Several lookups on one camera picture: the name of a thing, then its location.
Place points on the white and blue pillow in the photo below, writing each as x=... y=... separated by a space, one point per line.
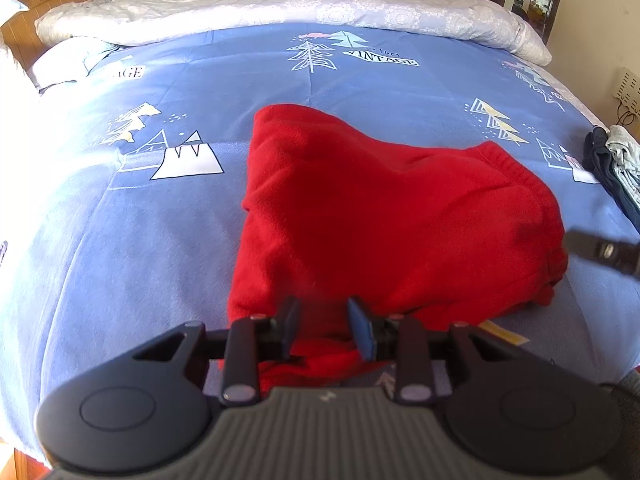
x=9 y=10
x=70 y=60

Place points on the white power strip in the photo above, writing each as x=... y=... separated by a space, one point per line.
x=627 y=87

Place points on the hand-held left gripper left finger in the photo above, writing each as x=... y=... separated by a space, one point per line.
x=292 y=327

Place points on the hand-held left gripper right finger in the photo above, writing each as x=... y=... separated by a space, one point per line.
x=362 y=332

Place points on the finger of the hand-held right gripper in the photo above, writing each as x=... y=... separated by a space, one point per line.
x=602 y=251

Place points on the wooden headboard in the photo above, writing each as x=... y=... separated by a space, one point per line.
x=45 y=5

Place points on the red pants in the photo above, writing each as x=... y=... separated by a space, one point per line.
x=390 y=210

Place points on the white patterned quilt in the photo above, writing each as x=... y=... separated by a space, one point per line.
x=300 y=5

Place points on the dark navy folded clothes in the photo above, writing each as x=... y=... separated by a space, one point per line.
x=600 y=170

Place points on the blue printed bed sheet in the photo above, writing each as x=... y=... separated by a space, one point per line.
x=150 y=220

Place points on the light grey folded cloth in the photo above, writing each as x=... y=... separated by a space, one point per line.
x=625 y=152

